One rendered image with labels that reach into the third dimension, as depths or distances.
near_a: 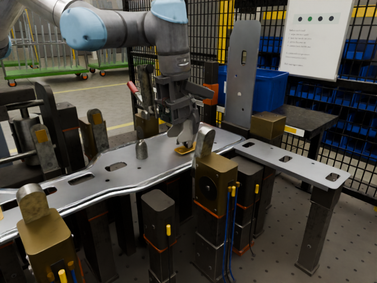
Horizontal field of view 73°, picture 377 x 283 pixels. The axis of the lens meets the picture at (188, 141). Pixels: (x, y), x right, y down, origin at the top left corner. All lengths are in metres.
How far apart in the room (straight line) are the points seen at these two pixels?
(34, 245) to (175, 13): 0.48
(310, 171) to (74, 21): 0.60
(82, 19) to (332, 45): 0.80
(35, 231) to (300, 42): 0.99
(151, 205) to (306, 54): 0.80
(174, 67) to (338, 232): 0.76
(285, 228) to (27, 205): 0.77
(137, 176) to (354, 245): 0.71
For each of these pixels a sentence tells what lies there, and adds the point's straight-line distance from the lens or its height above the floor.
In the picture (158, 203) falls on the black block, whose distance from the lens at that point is 0.54.
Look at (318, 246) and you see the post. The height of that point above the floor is 0.80.
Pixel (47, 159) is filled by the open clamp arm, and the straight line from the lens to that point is 0.74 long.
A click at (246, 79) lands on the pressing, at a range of 0.88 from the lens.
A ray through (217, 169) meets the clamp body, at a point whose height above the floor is 1.04.
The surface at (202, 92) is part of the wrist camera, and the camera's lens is 0.68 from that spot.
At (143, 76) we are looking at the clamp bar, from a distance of 0.83.
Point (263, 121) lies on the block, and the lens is 0.83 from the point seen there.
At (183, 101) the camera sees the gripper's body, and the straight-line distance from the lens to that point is 0.62.
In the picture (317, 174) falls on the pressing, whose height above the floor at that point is 1.00.
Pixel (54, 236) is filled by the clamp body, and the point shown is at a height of 1.05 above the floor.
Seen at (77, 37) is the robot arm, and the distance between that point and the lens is 0.54.
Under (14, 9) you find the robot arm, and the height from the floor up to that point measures 1.37.
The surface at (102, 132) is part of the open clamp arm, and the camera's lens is 0.79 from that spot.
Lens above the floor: 1.32
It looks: 24 degrees down
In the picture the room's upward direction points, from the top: straight up
